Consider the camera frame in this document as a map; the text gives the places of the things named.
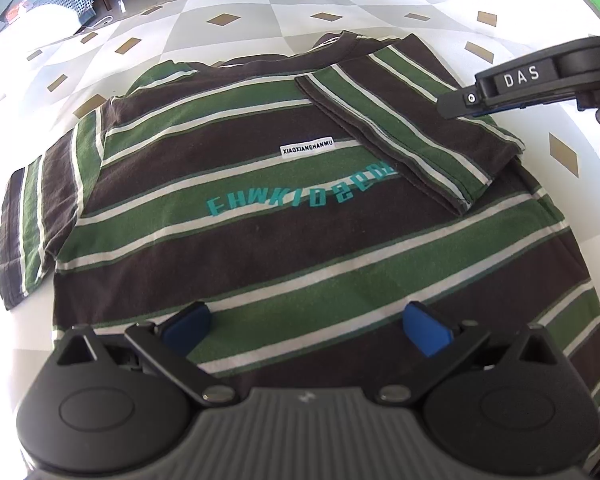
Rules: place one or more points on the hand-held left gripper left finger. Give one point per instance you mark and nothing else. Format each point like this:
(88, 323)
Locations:
(187, 327)

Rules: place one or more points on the green brown striped t-shirt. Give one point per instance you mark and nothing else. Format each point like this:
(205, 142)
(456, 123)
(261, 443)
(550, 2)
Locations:
(280, 240)

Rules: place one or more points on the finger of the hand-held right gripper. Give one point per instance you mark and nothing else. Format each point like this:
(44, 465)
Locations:
(457, 105)

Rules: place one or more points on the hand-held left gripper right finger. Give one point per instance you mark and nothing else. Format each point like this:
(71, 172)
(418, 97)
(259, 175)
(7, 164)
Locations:
(425, 330)

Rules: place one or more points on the orange packet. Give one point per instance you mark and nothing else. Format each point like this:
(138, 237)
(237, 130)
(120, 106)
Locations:
(16, 12)

